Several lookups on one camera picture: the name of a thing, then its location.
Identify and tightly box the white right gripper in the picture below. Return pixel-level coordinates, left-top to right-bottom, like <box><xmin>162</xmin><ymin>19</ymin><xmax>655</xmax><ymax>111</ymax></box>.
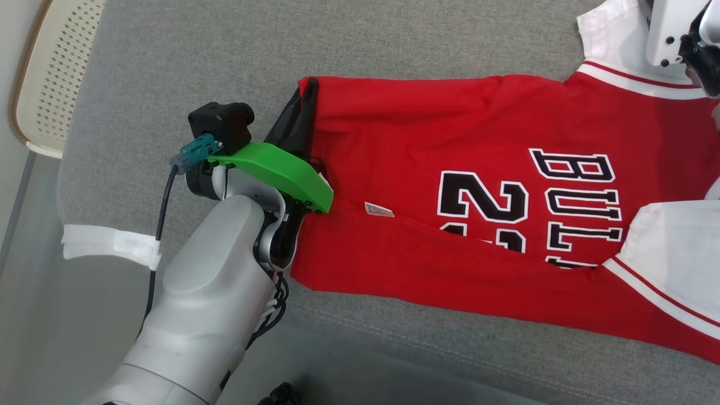
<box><xmin>646</xmin><ymin>0</ymin><xmax>712</xmax><ymax>68</ymax></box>

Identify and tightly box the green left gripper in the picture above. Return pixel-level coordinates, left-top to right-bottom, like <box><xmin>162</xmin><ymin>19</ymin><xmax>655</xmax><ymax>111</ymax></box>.
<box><xmin>208</xmin><ymin>78</ymin><xmax>335</xmax><ymax>214</ymax></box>

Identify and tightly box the red and white Bulls jersey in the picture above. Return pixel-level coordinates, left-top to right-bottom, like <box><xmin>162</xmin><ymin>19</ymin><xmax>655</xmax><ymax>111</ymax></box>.
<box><xmin>290</xmin><ymin>0</ymin><xmax>720</xmax><ymax>365</ymax></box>

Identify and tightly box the grey fabric sofa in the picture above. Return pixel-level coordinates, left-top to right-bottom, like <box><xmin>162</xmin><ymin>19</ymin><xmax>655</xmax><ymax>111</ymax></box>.
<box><xmin>56</xmin><ymin>0</ymin><xmax>720</xmax><ymax>405</ymax></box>

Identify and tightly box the cream perforated laundry basket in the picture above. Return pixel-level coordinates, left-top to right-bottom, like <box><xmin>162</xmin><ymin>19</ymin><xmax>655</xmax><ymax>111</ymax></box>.
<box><xmin>8</xmin><ymin>0</ymin><xmax>107</xmax><ymax>160</ymax></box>

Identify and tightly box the black left camera cable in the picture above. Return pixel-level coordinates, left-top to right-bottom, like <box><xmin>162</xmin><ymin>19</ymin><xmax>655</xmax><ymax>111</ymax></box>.
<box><xmin>141</xmin><ymin>134</ymin><xmax>226</xmax><ymax>339</ymax></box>

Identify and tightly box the black twisted cable bundle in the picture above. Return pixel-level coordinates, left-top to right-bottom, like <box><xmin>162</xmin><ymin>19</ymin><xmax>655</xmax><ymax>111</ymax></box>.
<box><xmin>246</xmin><ymin>269</ymin><xmax>291</xmax><ymax>350</ymax></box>

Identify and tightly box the white tape on left cable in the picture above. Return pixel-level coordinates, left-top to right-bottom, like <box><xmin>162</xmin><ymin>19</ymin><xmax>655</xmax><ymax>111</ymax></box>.
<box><xmin>61</xmin><ymin>224</ymin><xmax>163</xmax><ymax>271</ymax></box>

